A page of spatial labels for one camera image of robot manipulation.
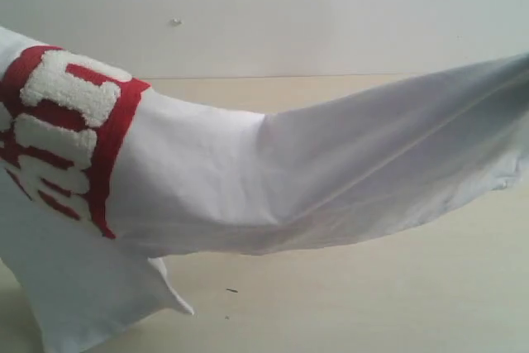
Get white t-shirt red lettering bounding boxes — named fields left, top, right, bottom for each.
left=1, top=29, right=528, bottom=352

